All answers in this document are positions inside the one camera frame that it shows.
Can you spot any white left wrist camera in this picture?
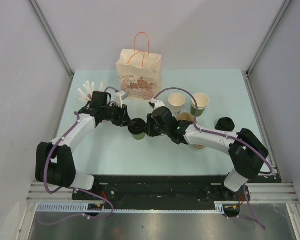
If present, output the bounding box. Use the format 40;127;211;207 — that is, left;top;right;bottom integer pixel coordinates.
113;91;129;108

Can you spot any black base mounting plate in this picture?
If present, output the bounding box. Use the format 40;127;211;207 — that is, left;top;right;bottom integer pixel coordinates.
72;174;283;210

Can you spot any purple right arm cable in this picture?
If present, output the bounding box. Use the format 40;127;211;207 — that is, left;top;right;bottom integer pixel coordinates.
153;87;274;230

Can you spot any brown pulp cup carrier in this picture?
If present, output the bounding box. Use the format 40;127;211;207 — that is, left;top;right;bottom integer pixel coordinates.
176;112;205;150

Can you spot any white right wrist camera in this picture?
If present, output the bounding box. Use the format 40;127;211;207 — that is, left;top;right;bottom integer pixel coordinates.
149;98;165;110

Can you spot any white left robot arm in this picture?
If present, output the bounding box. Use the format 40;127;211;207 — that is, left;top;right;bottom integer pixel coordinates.
35;91;132;200

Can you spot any white slotted cable duct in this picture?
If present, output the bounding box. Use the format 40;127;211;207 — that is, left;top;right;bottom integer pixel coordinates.
36;202;224;215

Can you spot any black cup lid stack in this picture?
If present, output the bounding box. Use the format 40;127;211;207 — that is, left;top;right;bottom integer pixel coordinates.
215;117;235;132

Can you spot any green paper cup stack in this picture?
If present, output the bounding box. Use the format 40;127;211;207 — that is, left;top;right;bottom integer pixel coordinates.
190;93;210;117

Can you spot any printed paper takeout bag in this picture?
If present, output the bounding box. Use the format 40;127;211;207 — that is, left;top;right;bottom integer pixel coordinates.
115;32;162;101

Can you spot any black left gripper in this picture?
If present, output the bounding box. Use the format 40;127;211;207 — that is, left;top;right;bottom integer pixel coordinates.
102;102;134;128

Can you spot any white paper cup stack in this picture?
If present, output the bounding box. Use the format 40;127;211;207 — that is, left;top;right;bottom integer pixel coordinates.
168;93;186;116

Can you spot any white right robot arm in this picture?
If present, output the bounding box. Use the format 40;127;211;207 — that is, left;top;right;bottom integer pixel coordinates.
145;106;269;201

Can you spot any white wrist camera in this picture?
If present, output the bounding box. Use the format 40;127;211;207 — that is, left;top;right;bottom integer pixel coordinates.
113;91;129;108
149;98;165;110

